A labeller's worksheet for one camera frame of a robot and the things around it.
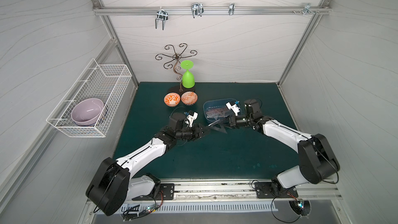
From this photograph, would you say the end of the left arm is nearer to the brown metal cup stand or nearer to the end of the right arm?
the end of the right arm

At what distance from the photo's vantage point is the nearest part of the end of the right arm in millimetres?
731

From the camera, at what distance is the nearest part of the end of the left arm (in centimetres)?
70
